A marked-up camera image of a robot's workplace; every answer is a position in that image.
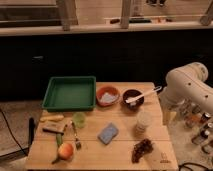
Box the blue sponge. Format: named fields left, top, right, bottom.
left=98, top=123, right=119, bottom=145

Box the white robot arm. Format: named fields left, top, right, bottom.
left=159, top=62, right=213, bottom=125

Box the orange bowl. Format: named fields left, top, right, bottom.
left=96, top=86, right=120, bottom=107

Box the dark brown bowl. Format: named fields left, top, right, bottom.
left=121, top=88, right=145, bottom=111

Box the green plastic tray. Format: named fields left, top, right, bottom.
left=42, top=76, right=96, bottom=112

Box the small green cup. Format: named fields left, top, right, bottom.
left=72, top=112, right=86, bottom=128

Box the white spatula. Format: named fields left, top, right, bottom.
left=125, top=86, right=162, bottom=104

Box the yellow banana toy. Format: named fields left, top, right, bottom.
left=40, top=115, right=64, bottom=122

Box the metal fork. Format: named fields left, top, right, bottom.
left=71, top=121, right=82, bottom=150

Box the green pea pod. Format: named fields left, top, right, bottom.
left=51, top=133, right=63, bottom=164

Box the brown grape bunch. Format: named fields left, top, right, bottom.
left=131, top=139, right=153, bottom=163

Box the red yellow apple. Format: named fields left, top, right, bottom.
left=58, top=143, right=74, bottom=160

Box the spice bottle rack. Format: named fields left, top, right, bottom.
left=180, top=103, right=213, bottom=151

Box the black handle beside table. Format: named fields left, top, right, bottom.
left=28, top=117, right=35, bottom=146

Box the black cable left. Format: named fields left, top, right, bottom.
left=0, top=109, right=30, bottom=160

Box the black cable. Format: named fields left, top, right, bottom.
left=0, top=109, right=30, bottom=160
left=178, top=161, right=212, bottom=171

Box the black cable bottom right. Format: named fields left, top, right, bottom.
left=178, top=161, right=212, bottom=171

